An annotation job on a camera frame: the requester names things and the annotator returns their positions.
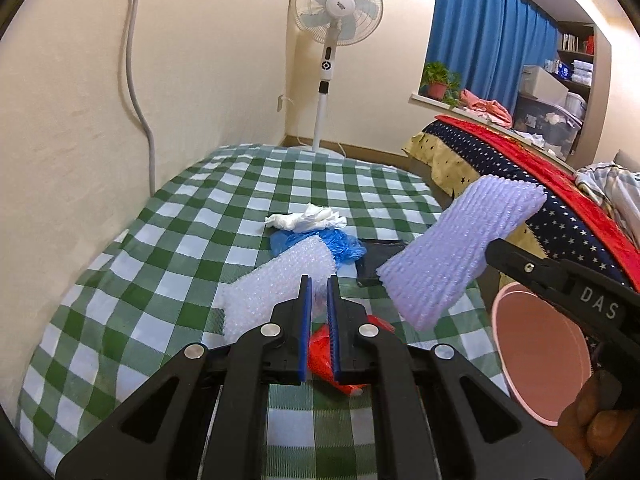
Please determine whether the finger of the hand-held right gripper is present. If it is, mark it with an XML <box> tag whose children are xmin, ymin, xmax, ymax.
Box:
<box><xmin>484</xmin><ymin>237</ymin><xmax>576</xmax><ymax>306</ymax></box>

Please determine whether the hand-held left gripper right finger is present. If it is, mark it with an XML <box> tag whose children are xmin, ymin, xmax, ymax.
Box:
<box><xmin>326</xmin><ymin>275</ymin><xmax>586</xmax><ymax>480</ymax></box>

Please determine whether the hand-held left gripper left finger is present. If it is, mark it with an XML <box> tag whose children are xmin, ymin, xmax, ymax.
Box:
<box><xmin>55</xmin><ymin>275</ymin><xmax>313</xmax><ymax>480</ymax></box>

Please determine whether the red plastic bag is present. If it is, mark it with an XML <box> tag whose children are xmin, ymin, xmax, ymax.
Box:
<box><xmin>307</xmin><ymin>314</ymin><xmax>396</xmax><ymax>397</ymax></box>

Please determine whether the clear bubble wrap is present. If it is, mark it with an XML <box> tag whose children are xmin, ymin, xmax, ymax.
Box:
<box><xmin>220</xmin><ymin>237</ymin><xmax>336</xmax><ymax>343</ymax></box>

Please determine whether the purple foam net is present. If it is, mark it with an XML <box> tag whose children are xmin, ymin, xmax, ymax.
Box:
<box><xmin>376</xmin><ymin>175</ymin><xmax>548</xmax><ymax>332</ymax></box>

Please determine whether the pink plastic bucket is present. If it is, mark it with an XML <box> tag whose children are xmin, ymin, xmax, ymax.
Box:
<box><xmin>491</xmin><ymin>281</ymin><xmax>593</xmax><ymax>427</ymax></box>

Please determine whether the person's right hand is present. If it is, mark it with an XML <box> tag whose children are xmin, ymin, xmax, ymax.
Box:
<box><xmin>557</xmin><ymin>372</ymin><xmax>626</xmax><ymax>471</ymax></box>

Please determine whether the navy star blanket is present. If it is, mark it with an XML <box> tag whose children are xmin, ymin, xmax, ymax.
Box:
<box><xmin>420</xmin><ymin>120</ymin><xmax>640</xmax><ymax>291</ymax></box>

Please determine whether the blue plastic bag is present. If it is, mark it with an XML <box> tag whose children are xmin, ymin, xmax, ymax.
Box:
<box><xmin>270</xmin><ymin>229</ymin><xmax>366</xmax><ymax>273</ymax></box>

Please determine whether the black cloth piece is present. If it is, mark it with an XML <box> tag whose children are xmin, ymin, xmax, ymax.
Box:
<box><xmin>356</xmin><ymin>239</ymin><xmax>408</xmax><ymax>288</ymax></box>

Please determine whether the red blanket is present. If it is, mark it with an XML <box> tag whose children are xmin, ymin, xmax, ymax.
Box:
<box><xmin>434</xmin><ymin>115</ymin><xmax>640</xmax><ymax>291</ymax></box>

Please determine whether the white crumpled tissue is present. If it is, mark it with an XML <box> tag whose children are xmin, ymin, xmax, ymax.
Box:
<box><xmin>265</xmin><ymin>204</ymin><xmax>348</xmax><ymax>233</ymax></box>

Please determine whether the striped duvet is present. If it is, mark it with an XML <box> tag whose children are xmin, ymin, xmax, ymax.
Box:
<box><xmin>574</xmin><ymin>161</ymin><xmax>640</xmax><ymax>248</ymax></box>

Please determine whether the white cloth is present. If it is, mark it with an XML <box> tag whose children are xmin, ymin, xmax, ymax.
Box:
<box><xmin>510</xmin><ymin>130</ymin><xmax>563</xmax><ymax>153</ymax></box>

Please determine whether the yellow star bed sheet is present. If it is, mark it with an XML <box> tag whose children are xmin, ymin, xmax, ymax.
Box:
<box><xmin>402</xmin><ymin>132</ymin><xmax>548</xmax><ymax>261</ymax></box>

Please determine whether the dark translucent storage bin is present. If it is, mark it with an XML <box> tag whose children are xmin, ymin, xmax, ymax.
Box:
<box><xmin>515</xmin><ymin>92</ymin><xmax>583</xmax><ymax>156</ymax></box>

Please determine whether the pink cloth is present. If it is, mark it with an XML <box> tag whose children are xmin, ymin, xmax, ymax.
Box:
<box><xmin>459</xmin><ymin>89</ymin><xmax>513</xmax><ymax>127</ymax></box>

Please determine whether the green white checkered tablecloth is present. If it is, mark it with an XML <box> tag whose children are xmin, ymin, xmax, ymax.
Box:
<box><xmin>15</xmin><ymin>142</ymin><xmax>511</xmax><ymax>480</ymax></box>

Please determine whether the potted green plant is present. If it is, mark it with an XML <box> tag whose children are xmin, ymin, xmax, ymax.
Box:
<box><xmin>421</xmin><ymin>61</ymin><xmax>463</xmax><ymax>106</ymax></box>

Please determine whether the wooden bookshelf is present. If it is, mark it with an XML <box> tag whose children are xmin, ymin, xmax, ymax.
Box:
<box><xmin>556</xmin><ymin>21</ymin><xmax>597</xmax><ymax>111</ymax></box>

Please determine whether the blue curtain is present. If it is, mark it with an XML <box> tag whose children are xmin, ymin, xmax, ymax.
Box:
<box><xmin>425</xmin><ymin>0</ymin><xmax>561</xmax><ymax>116</ymax></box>

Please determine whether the white standing fan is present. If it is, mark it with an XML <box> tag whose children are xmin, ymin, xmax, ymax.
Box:
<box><xmin>291</xmin><ymin>0</ymin><xmax>385</xmax><ymax>153</ymax></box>

